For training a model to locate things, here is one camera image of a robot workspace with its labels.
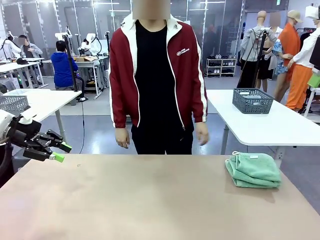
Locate black camera tripod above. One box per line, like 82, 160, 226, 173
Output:
236, 27, 270, 88

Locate black pole stand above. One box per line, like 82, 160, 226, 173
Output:
104, 31, 111, 76
62, 24, 87, 102

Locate mannequin in grey cardigan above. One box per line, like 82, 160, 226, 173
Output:
240, 10, 278, 88

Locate person's right forearm red sleeve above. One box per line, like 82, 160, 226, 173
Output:
109, 82, 133, 129

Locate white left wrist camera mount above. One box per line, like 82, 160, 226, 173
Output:
18, 106, 38, 126

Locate person's left forearm red sleeve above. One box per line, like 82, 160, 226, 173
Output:
191, 82, 209, 124

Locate person in grey jacket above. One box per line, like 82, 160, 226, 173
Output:
17, 34, 44, 61

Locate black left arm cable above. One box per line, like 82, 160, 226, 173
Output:
0, 142, 16, 188

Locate dark grey plastic basket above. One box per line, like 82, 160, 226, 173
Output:
0, 95, 29, 116
232, 87, 275, 115

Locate pale blue folded cloth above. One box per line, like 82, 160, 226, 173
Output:
239, 91, 266, 100

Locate person in red jacket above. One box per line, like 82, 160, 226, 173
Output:
108, 0, 210, 155

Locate figure in blue floral dress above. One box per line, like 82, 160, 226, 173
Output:
268, 11, 288, 103

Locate white shoe rack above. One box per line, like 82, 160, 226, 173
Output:
206, 57, 238, 78

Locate person's left hand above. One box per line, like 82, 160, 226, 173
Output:
195, 121, 210, 146

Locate dark hanging garments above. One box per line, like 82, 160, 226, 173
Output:
296, 27, 316, 45

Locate mannequin in orange jacket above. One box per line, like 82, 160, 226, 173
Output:
277, 9, 302, 68

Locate person's right hand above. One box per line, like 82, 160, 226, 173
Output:
114, 126, 131, 149

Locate flat cardboard box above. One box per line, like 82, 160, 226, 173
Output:
74, 56, 97, 63

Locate person in blue hoodie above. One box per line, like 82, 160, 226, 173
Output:
50, 39, 86, 102

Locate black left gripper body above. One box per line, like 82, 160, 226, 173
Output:
8, 118, 42, 148

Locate white table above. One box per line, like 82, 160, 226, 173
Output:
0, 61, 46, 90
0, 88, 83, 145
72, 58, 110, 97
206, 88, 320, 167

